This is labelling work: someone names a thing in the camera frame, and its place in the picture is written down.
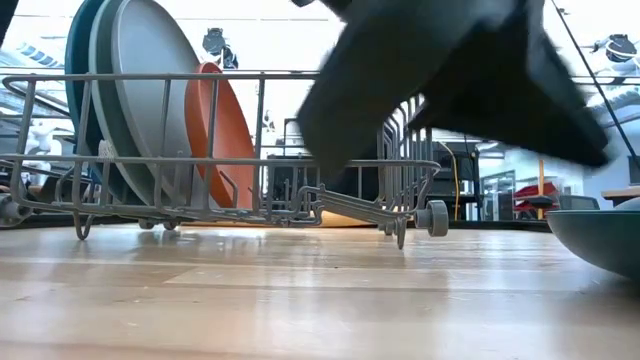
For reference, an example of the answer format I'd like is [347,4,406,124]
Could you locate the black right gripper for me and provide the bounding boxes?
[292,0,611,176]

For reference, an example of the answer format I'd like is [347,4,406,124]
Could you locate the teal plate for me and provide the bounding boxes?
[546,208,640,282]

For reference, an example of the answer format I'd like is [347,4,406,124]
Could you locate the orange plate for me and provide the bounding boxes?
[183,61,257,210]

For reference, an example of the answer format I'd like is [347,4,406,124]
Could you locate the grey plate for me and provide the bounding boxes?
[109,0,221,209]

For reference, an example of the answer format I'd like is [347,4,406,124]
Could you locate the grey wire dish rack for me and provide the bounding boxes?
[0,72,450,250]

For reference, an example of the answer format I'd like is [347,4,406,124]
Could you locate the light blue plate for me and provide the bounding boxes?
[88,0,151,206]

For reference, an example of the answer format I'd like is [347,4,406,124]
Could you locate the black standing desk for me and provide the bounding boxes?
[430,141,482,221]

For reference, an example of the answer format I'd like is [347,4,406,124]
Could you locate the red storage bins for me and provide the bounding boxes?
[513,181,560,221]

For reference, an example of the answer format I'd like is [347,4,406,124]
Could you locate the grey office chair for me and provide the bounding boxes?
[558,194,601,212]

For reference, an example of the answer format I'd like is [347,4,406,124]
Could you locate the black ceiling-hung device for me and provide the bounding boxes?
[593,33,640,77]
[201,27,240,71]

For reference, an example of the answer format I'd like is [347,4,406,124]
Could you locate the wooden workbench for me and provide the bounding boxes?
[601,186,640,207]

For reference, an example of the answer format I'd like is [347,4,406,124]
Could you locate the white robot figure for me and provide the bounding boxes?
[23,119,64,176]

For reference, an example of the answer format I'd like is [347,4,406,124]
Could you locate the thin yellow cable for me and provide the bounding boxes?
[439,141,461,221]

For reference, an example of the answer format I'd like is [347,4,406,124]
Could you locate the thick yellow hanging cable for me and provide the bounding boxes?
[536,159,546,221]

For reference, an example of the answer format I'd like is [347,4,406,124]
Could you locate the slanted black cable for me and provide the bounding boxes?
[549,0,640,169]

